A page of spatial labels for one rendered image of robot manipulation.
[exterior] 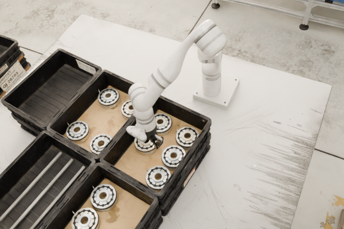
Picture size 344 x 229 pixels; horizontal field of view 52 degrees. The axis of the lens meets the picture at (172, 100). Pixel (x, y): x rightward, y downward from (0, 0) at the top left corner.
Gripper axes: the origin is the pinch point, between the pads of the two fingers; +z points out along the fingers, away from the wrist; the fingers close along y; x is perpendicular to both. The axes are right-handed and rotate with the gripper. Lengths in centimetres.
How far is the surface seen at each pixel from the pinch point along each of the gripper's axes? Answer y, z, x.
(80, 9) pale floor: 194, 87, -116
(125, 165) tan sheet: 4.3, 4.9, 12.9
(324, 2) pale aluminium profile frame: -10, 56, -202
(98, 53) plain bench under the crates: 73, 17, -38
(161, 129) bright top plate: 1.2, 1.9, -8.6
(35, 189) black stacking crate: 28, 5, 42
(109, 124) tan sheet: 24.4, 4.8, 1.1
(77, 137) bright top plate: 30.0, 2.0, 15.4
